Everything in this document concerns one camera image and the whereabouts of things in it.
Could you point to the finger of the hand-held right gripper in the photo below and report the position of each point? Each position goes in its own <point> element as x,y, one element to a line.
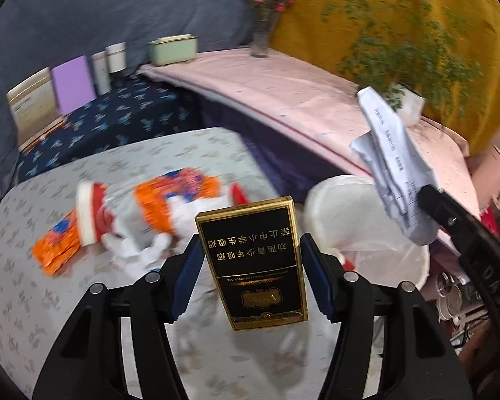
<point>441,208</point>

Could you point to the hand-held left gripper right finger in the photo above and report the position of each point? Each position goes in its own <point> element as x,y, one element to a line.
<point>317,281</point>

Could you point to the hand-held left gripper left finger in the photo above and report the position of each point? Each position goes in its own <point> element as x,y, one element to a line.
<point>186,285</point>

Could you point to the white tissue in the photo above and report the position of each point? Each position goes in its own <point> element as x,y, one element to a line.
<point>137,246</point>

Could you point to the white printed paper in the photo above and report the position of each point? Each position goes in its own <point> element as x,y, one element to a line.
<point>393,162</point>

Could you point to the black gold cigarette box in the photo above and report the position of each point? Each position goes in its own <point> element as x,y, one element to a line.
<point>252,266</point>

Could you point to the white lined trash bin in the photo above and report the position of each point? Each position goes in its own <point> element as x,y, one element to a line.
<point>358,212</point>

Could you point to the orange snack packet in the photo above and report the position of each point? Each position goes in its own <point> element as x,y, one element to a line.
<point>175,200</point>
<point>56,243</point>

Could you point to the red white paper cup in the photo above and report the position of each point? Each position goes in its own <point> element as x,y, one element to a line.
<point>91,212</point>

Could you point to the pink wooden rack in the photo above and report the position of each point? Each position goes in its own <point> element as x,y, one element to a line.
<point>498,175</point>

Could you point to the white ribbed plant pot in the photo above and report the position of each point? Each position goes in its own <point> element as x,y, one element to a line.
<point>408,106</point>

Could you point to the purple cloth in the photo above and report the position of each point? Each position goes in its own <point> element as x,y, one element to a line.
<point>275,150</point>

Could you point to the green leafy plant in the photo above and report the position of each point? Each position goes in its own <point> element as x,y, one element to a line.
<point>412,46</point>

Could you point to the pink cloth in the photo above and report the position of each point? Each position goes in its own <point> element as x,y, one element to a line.
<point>300,104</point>

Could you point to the navy floral cloth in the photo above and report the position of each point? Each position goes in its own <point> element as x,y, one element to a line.
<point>121,116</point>

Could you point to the white cosmetic tube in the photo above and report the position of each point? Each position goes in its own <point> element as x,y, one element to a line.
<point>101,73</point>

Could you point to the purple card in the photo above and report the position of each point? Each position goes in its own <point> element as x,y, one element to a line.
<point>73,85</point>

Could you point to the green tissue box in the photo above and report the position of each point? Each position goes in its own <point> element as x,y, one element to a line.
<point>173,52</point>

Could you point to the cream desk calendar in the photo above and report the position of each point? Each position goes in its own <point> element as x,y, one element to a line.
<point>31,106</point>

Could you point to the white jar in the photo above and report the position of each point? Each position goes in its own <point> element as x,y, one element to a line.
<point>116,56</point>

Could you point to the clear glass vase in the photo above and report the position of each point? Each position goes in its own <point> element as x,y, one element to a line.
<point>260,41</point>

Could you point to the pink flower bunch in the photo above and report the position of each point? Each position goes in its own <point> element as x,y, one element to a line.
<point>271,2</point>

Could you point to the blue backdrop cloth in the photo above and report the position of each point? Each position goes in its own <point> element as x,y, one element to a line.
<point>108,8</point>

